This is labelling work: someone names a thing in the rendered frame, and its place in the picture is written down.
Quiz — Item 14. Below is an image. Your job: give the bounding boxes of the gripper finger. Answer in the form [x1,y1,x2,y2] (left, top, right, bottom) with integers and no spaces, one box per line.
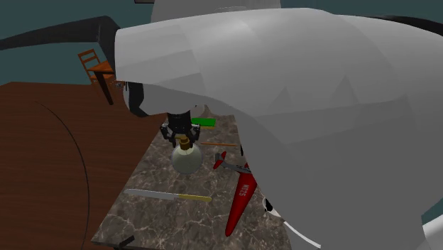
[187,124,202,143]
[160,123,177,148]

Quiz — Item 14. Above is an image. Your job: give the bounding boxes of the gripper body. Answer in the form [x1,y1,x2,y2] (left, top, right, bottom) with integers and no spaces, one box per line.
[167,111,193,136]

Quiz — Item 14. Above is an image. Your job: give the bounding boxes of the green flat block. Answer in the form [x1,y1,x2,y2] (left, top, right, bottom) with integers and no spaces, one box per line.
[190,117,217,129]

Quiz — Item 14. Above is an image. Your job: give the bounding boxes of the round glass bottle gold cap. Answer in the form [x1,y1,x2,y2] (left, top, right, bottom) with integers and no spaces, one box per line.
[171,136,204,175]

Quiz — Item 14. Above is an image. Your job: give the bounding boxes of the red toy airplane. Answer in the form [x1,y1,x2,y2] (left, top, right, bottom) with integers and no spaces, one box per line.
[212,151,259,238]

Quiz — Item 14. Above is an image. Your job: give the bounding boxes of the black and white round object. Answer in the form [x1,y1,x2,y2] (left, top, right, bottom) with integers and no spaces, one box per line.
[261,196,282,218]

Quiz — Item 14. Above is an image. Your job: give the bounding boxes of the wooden chair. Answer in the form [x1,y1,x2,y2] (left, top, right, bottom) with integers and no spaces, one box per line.
[77,48,117,85]

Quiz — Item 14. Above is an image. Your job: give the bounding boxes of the knife with yellow handle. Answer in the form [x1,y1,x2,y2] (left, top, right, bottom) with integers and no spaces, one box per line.
[124,188,213,203]

